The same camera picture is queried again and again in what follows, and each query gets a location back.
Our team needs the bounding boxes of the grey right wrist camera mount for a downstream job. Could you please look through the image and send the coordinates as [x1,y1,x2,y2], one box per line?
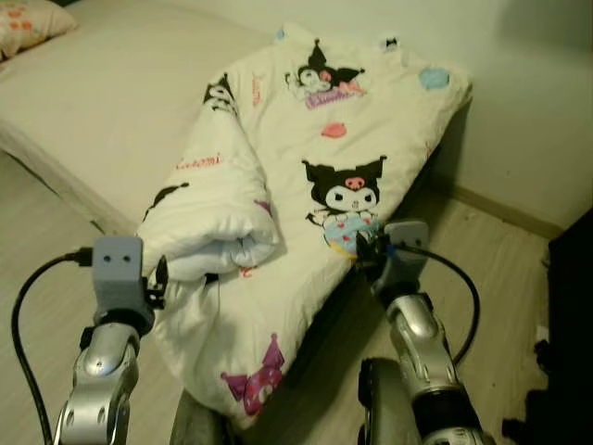
[374,220,430,299]

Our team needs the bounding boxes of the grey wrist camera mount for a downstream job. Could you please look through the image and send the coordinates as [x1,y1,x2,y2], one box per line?
[374,220,430,299]
[92,235,145,318]

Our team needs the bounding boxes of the beige bed mattress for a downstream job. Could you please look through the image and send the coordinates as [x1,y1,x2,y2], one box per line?
[0,0,281,238]

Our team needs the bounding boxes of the pink pillow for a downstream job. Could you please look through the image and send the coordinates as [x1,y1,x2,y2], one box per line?
[0,0,81,62]

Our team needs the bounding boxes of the dark robot leg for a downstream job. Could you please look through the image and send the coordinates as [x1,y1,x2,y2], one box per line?
[170,389,234,445]
[357,356,438,445]

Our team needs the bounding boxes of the cream cartoon print blanket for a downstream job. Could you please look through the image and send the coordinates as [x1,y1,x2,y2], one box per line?
[136,22,474,430]

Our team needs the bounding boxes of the dark robot right leg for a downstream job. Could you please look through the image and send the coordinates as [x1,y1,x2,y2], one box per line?
[357,356,438,445]

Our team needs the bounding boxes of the dark robot left leg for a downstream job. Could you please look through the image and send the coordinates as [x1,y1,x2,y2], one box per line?
[170,389,234,445]

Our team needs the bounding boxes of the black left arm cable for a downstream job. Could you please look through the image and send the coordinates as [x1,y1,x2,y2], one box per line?
[10,248,95,445]

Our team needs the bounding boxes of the black dresser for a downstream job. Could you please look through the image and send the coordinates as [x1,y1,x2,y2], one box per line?
[547,208,593,445]

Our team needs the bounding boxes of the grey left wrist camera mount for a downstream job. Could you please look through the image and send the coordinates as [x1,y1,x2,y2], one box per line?
[92,235,145,318]

